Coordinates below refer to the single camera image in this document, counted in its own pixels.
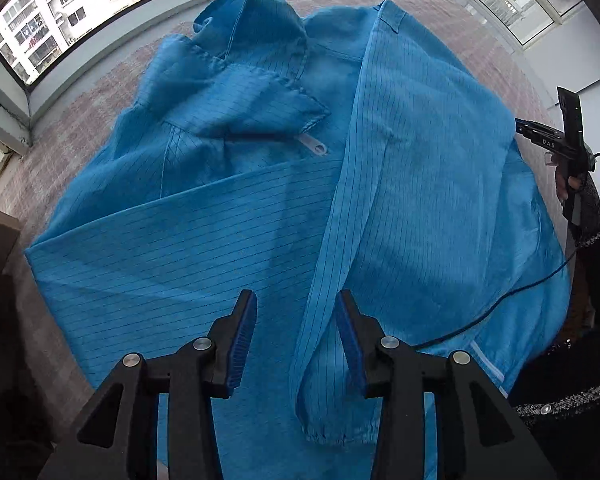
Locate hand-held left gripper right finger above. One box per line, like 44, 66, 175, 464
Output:
336, 289, 558, 480

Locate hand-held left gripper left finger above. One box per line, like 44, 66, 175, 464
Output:
39, 289, 258, 480

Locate blue striped zip jacket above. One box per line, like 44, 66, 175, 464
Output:
25, 0, 571, 480

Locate person's right hand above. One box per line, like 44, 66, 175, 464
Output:
554, 162, 586, 206

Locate person's black knit top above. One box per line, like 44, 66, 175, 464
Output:
507, 305, 600, 480

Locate pink plaid mat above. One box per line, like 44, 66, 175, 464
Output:
0, 0, 576, 411

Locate apartment buildings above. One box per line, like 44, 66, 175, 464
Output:
0, 0, 261, 83

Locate black cable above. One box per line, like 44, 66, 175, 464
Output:
412, 152, 600, 348

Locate white window frame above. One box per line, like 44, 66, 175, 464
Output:
0, 0, 586, 156

